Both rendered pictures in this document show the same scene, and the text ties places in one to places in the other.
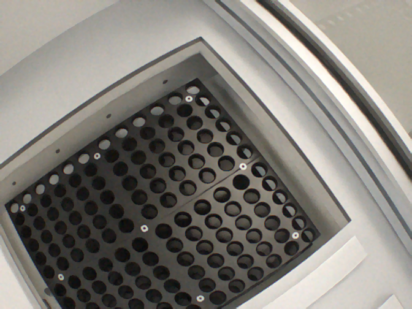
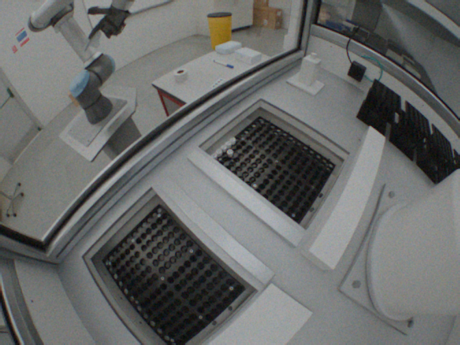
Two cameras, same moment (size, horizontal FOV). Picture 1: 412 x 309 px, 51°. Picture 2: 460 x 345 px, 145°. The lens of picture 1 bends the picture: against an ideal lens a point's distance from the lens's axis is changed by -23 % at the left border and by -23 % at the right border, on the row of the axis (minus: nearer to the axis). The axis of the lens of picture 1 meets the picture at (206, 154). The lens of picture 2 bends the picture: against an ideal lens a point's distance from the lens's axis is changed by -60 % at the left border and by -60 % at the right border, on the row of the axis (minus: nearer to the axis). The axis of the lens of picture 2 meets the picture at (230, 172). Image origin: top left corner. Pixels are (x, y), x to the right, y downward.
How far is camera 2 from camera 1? 0.08 m
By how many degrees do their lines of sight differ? 40
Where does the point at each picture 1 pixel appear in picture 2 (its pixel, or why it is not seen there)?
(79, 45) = (87, 314)
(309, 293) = (183, 198)
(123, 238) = (169, 287)
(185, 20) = (74, 263)
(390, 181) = (134, 165)
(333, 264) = (169, 190)
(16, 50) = not seen: outside the picture
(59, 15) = (72, 326)
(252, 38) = (81, 233)
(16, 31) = not seen: outside the picture
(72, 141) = (134, 315)
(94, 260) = (185, 300)
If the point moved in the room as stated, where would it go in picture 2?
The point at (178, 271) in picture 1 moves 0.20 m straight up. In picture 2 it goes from (179, 262) to (102, 246)
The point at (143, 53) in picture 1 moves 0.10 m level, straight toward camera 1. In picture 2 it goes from (89, 281) to (132, 274)
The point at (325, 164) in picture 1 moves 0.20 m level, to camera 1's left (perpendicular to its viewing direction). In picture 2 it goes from (128, 202) to (129, 317)
